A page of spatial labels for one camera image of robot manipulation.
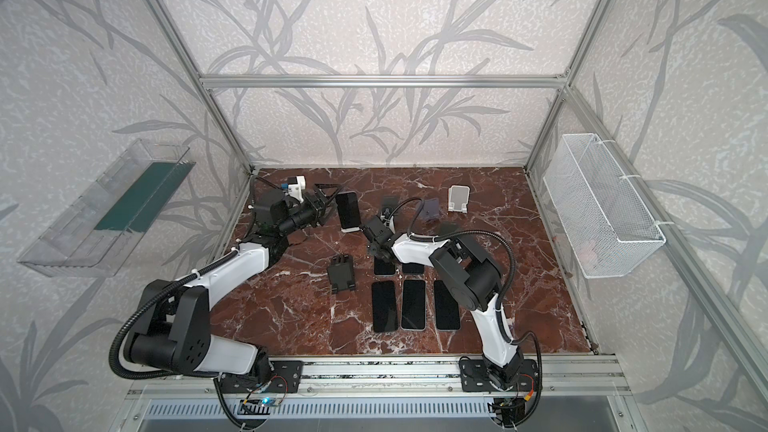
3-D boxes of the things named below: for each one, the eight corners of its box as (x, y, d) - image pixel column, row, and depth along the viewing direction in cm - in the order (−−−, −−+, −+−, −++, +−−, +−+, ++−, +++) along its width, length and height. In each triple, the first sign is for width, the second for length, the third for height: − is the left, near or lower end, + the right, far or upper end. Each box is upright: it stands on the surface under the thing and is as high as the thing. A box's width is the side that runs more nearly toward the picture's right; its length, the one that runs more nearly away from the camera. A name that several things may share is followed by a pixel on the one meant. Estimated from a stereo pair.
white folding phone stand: (448, 214, 109) (452, 197, 101) (447, 201, 112) (450, 185, 105) (467, 214, 109) (471, 198, 101) (465, 202, 112) (469, 185, 105)
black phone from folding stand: (374, 334, 82) (373, 332, 81) (372, 283, 92) (371, 281, 90) (399, 331, 83) (399, 329, 81) (394, 281, 92) (394, 278, 91)
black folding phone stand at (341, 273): (330, 292, 90) (325, 282, 84) (335, 261, 97) (330, 250, 91) (353, 292, 90) (350, 282, 84) (356, 261, 97) (354, 250, 91)
